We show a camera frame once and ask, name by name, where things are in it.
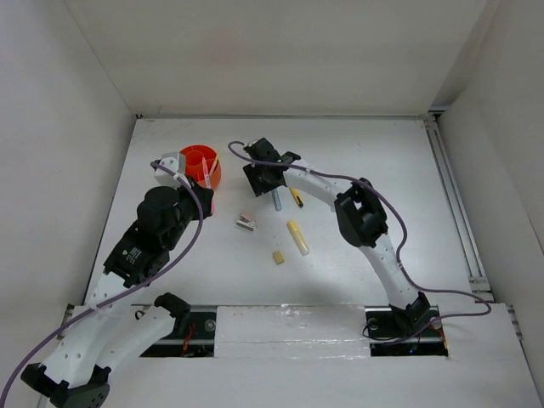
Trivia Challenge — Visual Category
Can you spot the thin pink highlighter pen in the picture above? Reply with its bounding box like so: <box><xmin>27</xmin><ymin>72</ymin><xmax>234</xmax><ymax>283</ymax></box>
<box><xmin>201</xmin><ymin>157</ymin><xmax>214</xmax><ymax>215</ymax></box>

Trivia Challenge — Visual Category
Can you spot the thin yellow highlighter pen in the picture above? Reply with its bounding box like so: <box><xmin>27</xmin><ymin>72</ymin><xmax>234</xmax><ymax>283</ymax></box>
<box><xmin>210</xmin><ymin>150</ymin><xmax>221</xmax><ymax>175</ymax></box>

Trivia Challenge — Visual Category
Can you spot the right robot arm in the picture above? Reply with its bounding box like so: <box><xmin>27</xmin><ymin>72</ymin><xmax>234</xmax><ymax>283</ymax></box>
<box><xmin>243</xmin><ymin>138</ymin><xmax>430</xmax><ymax>337</ymax></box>

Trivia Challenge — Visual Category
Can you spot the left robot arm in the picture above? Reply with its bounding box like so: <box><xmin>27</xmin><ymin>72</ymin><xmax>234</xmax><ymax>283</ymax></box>
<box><xmin>20</xmin><ymin>179</ymin><xmax>213</xmax><ymax>407</ymax></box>

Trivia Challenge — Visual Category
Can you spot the yellow black utility knife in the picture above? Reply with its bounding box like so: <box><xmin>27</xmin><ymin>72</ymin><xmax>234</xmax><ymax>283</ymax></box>
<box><xmin>290</xmin><ymin>188</ymin><xmax>304</xmax><ymax>208</ymax></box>

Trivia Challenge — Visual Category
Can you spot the orange round organizer container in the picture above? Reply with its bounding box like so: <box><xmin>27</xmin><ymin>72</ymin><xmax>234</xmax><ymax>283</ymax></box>
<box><xmin>180</xmin><ymin>144</ymin><xmax>222</xmax><ymax>190</ymax></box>

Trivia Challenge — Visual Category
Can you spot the thick yellow highlighter marker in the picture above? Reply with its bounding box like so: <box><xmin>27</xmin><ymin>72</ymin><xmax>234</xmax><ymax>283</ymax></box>
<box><xmin>286</xmin><ymin>219</ymin><xmax>309</xmax><ymax>256</ymax></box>

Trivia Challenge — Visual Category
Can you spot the small tan eraser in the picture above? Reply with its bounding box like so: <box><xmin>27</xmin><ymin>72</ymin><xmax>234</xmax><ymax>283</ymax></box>
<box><xmin>273</xmin><ymin>252</ymin><xmax>285</xmax><ymax>265</ymax></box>

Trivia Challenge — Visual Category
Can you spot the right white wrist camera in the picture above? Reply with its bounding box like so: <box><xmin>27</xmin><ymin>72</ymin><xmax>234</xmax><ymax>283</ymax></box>
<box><xmin>243</xmin><ymin>139</ymin><xmax>259</xmax><ymax>157</ymax></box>

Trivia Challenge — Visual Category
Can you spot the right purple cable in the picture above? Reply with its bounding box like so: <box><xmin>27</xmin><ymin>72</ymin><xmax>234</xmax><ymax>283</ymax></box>
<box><xmin>227</xmin><ymin>141</ymin><xmax>493</xmax><ymax>345</ymax></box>

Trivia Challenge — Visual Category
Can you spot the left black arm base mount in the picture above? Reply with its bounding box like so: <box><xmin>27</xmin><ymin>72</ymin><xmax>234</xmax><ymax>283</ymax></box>
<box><xmin>140</xmin><ymin>305</ymin><xmax>218</xmax><ymax>358</ymax></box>

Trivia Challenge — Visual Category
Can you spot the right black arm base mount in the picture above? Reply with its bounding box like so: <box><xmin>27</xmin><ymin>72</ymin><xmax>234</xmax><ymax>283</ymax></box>
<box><xmin>362</xmin><ymin>307</ymin><xmax>449</xmax><ymax>357</ymax></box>

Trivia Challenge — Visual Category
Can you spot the aluminium frame rail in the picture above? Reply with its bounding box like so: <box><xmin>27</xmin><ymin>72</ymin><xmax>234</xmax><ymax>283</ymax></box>
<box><xmin>423</xmin><ymin>110</ymin><xmax>496</xmax><ymax>303</ymax></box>

